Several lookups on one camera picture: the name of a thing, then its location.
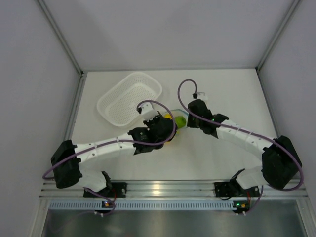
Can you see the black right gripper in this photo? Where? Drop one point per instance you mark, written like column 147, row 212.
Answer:
column 190, row 123

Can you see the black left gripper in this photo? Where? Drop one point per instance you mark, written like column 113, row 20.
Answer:
column 156, row 118

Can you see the yellow fake banana bunch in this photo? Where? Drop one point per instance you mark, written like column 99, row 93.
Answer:
column 168, row 116

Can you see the clear zip top bag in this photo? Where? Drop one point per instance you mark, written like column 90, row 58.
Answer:
column 178, row 112

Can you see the green fake fruit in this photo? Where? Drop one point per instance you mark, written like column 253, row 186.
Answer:
column 180, row 121

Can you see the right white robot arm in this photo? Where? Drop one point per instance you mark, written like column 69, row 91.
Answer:
column 279, row 160

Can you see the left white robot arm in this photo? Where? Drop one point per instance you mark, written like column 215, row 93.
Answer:
column 83, row 164

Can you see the white perforated plastic basket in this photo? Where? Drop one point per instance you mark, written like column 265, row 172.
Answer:
column 118, row 105

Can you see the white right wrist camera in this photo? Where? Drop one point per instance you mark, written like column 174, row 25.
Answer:
column 200, row 96

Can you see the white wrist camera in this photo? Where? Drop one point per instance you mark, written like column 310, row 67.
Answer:
column 147, row 111
column 200, row 96

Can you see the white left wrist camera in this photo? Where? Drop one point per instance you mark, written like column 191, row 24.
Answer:
column 147, row 111

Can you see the aluminium mounting rail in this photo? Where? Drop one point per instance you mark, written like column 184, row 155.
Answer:
column 166, row 189

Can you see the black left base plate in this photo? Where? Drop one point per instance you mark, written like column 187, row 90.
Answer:
column 113, row 190

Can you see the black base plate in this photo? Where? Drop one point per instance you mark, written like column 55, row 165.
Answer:
column 113, row 190
column 229, row 189

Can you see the white slotted cable duct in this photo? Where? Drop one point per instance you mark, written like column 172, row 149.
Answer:
column 149, row 205

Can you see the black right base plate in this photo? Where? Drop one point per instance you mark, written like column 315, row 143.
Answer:
column 229, row 189

